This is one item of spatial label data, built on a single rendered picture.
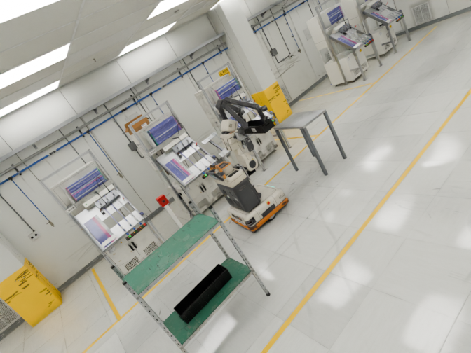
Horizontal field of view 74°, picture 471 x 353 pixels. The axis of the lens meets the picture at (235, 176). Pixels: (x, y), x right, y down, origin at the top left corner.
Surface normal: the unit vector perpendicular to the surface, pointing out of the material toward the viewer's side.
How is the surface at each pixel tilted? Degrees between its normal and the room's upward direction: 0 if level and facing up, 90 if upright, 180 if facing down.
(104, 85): 90
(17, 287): 90
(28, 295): 90
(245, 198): 90
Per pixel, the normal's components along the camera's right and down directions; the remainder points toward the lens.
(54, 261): 0.54, 0.04
